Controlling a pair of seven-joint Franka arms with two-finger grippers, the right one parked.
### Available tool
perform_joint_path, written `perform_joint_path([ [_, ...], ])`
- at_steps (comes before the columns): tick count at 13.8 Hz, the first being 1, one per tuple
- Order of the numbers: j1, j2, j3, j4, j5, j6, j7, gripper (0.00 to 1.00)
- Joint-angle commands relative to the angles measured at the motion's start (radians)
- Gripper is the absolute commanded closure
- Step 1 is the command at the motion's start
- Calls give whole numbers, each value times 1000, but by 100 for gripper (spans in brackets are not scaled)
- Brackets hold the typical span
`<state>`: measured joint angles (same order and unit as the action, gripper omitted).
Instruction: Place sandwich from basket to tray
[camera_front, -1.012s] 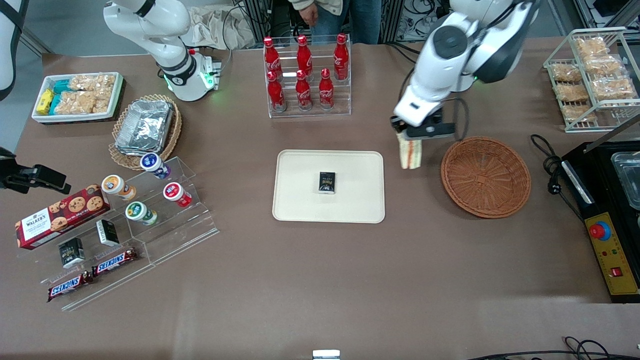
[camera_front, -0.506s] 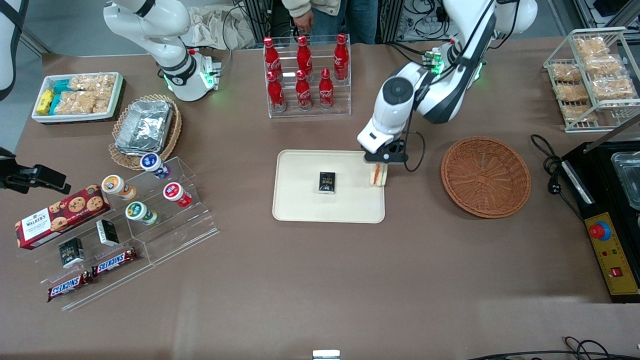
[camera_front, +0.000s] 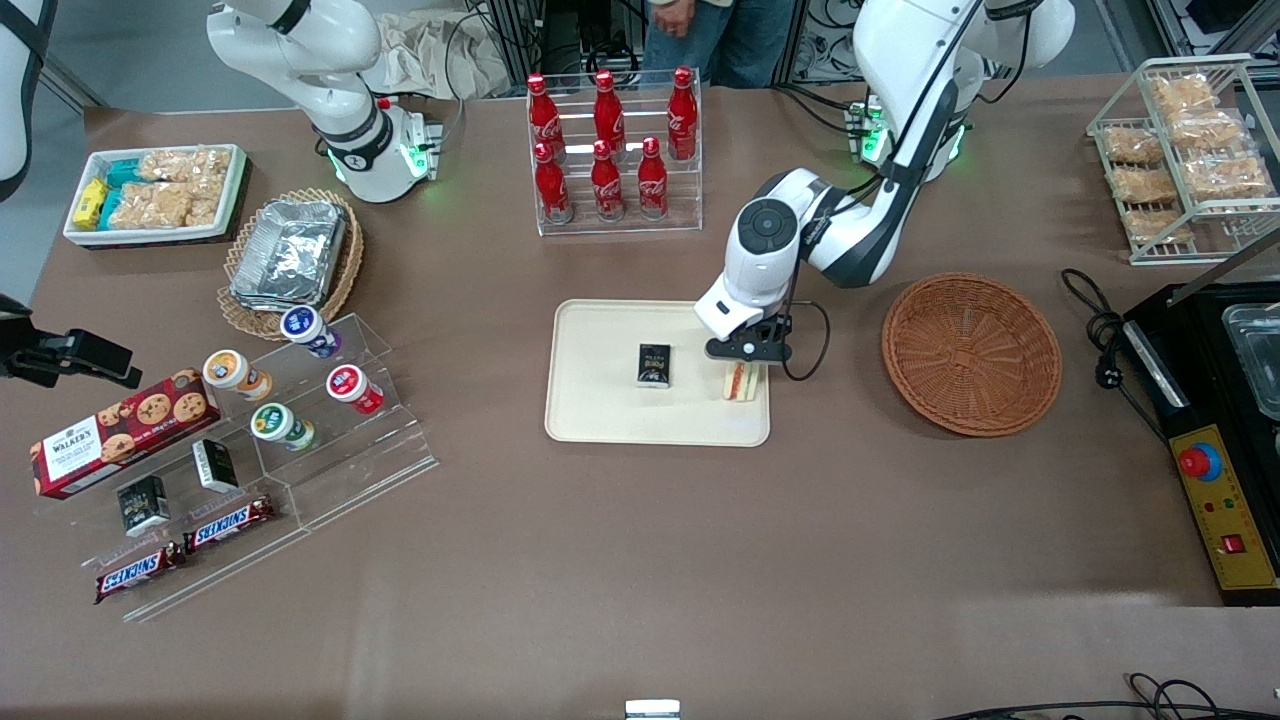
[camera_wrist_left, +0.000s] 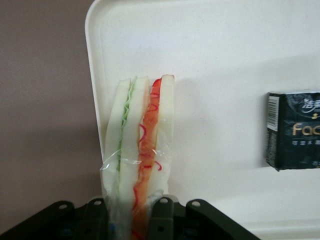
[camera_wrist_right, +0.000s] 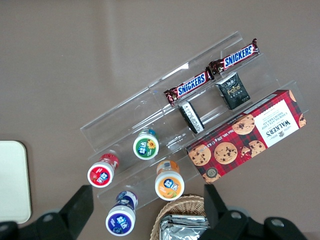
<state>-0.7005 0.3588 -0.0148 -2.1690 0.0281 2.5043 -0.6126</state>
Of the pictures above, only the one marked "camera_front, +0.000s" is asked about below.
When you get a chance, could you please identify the yellow control panel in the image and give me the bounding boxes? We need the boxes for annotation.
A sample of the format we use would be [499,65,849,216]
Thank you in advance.
[1169,424,1280,593]

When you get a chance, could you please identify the clear plastic container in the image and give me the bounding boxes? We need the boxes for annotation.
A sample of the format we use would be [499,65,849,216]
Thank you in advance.
[1221,302,1280,422]

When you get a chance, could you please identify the clear bag of rice crackers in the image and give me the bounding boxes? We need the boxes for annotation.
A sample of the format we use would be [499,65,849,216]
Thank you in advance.
[185,180,228,227]
[107,181,197,232]
[137,147,234,187]

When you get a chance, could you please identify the Snickers chocolate bar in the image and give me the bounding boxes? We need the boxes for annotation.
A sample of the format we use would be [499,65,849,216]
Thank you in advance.
[182,494,279,555]
[94,542,189,605]

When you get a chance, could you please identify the yellow snack packet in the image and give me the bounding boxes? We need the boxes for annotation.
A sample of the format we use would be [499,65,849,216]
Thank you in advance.
[74,177,110,230]

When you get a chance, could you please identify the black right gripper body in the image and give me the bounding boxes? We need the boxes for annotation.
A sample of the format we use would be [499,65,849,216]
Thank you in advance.
[0,294,63,389]

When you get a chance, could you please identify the triangular white bread sandwich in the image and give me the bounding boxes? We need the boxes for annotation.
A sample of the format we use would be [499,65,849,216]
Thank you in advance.
[721,360,768,404]

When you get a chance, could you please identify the red emergency stop button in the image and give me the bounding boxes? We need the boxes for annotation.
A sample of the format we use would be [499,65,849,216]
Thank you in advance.
[1177,439,1224,484]

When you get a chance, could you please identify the aluminium frame with cables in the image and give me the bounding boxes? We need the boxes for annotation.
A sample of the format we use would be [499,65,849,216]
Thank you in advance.
[478,0,681,89]

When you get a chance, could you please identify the red yogurt cup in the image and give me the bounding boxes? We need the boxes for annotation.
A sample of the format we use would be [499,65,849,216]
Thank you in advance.
[325,363,386,416]

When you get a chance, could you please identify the oval light wicker basket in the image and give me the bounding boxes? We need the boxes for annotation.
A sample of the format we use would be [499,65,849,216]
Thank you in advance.
[216,187,365,342]

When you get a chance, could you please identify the red Walkers cookie box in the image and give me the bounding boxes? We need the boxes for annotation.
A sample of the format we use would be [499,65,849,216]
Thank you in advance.
[29,367,224,500]

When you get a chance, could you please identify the white rectangular snack tray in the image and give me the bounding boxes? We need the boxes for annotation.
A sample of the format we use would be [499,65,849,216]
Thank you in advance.
[62,143,250,248]

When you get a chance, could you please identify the black floor cables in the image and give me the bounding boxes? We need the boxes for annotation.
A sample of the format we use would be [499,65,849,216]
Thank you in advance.
[930,671,1280,720]

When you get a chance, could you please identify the round brown wicker basket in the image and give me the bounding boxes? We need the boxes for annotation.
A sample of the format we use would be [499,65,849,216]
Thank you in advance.
[881,272,1064,439]

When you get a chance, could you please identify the red cola bottle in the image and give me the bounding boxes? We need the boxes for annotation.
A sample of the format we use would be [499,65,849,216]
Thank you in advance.
[666,65,699,162]
[636,136,670,221]
[590,139,627,222]
[593,69,627,151]
[526,72,565,153]
[533,141,574,225]

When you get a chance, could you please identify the black power cable with plug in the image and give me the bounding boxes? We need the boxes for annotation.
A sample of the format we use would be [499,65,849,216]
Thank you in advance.
[1059,267,1173,443]

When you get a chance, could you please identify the purple yogurt cup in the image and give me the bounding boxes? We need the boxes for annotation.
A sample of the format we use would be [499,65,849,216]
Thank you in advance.
[279,304,344,360]

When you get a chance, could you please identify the clear acrylic bottle rack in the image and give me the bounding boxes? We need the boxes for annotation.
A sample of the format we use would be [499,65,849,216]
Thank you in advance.
[526,68,705,238]

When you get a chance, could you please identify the clear bag of fried snacks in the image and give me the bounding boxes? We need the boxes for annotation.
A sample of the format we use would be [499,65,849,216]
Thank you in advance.
[1124,207,1197,247]
[1111,164,1180,205]
[1149,74,1218,115]
[1184,151,1275,203]
[1102,126,1167,166]
[1168,109,1248,153]

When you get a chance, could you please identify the crumpled beige paper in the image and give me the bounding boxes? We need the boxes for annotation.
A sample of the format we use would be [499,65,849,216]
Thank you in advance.
[372,8,513,102]

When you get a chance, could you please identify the stack of foil trays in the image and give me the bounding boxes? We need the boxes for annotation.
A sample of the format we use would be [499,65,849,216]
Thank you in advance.
[229,199,349,312]

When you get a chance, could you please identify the green yogurt cup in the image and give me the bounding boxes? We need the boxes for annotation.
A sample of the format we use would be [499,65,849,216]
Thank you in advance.
[249,402,317,452]

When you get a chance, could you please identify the clear acrylic stepped display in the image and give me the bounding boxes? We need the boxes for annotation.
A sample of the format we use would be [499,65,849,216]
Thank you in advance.
[34,311,440,624]

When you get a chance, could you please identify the person in beige sweater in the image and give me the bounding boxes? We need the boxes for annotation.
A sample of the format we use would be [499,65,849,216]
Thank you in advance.
[640,0,803,91]

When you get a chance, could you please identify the orange yogurt cup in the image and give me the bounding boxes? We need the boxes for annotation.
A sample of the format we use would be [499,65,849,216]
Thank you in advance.
[202,348,274,402]

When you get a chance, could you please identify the grey metal bar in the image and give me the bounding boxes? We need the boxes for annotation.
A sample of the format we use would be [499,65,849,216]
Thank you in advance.
[1164,227,1280,308]

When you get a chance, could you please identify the white wire rack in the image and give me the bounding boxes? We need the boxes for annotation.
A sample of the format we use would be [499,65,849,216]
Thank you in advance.
[1086,54,1280,267]

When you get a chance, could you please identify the beige plastic serving tray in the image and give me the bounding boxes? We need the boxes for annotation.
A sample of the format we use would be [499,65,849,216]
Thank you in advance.
[543,299,772,448]

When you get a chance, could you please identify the black countertop appliance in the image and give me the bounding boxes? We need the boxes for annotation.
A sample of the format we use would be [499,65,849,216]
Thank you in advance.
[1120,280,1280,608]

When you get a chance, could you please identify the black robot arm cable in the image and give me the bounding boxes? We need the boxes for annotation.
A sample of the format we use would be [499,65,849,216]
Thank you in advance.
[780,0,993,384]

